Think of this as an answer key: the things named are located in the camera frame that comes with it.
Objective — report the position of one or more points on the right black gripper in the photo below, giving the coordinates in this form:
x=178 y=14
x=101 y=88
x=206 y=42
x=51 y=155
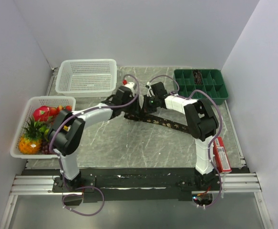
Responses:
x=145 y=108

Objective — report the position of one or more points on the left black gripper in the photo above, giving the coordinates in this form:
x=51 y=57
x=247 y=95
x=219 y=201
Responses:
x=135 y=107

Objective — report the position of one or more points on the dark floral patterned tie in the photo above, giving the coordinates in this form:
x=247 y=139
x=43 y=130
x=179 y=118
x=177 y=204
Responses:
x=152 y=119

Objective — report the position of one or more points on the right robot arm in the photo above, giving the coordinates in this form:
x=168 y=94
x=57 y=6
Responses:
x=201 y=121

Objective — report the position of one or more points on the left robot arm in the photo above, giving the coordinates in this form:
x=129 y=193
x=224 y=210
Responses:
x=66 y=133

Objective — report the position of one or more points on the white perforated empty basket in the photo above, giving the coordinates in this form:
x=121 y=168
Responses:
x=87 y=78

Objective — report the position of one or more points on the rolled brown tie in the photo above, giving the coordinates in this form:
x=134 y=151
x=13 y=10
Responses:
x=197 y=75

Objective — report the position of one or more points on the green compartment organizer tray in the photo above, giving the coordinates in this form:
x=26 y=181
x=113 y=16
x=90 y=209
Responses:
x=213 y=84

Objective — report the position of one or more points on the red strawberries cluster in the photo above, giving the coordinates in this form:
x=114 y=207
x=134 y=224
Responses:
x=54 y=111

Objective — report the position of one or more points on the pink dragon fruit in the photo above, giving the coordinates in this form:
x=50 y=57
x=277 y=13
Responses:
x=42 y=114

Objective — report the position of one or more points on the green lime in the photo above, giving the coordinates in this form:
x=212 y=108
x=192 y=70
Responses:
x=46 y=132

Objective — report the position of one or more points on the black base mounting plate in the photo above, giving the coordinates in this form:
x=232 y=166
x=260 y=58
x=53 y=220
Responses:
x=111 y=184

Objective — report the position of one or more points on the white fruit basket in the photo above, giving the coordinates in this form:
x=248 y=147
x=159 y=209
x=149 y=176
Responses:
x=31 y=106

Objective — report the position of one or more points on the red rectangular box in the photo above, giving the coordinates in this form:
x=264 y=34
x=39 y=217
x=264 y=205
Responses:
x=221 y=159

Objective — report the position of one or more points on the purple grapes bunch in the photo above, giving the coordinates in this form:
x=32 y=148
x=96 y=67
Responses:
x=45 y=148

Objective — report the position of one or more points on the pineapple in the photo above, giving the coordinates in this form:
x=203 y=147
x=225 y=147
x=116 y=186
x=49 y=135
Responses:
x=31 y=140

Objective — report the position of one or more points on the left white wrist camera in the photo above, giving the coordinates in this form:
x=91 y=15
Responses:
x=130 y=85

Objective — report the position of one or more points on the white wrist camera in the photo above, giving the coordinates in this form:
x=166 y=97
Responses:
x=150 y=92
x=130 y=85

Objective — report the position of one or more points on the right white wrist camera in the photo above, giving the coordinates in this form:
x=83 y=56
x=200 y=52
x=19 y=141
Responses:
x=150 y=92

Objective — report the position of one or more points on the aluminium rail frame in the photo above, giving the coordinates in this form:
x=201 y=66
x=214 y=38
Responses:
x=32 y=185

